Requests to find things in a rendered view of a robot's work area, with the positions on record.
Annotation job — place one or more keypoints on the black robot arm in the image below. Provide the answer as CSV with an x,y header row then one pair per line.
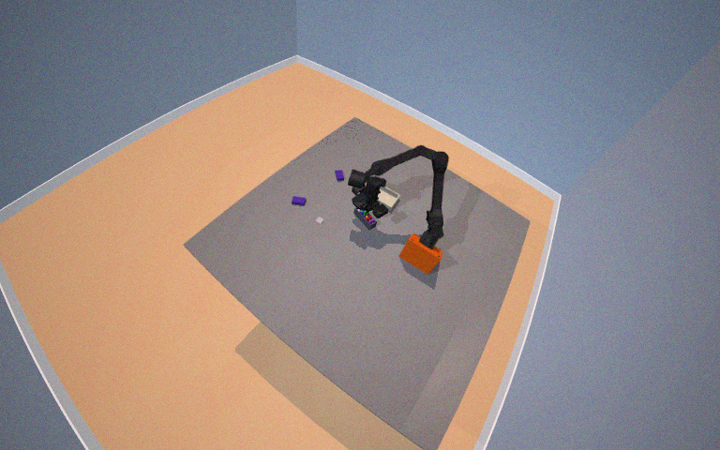
x,y
380,167

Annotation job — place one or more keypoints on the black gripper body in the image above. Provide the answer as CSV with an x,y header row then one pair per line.
x,y
378,210

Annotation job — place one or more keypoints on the white shallow tray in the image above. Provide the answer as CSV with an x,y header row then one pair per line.
x,y
388,197

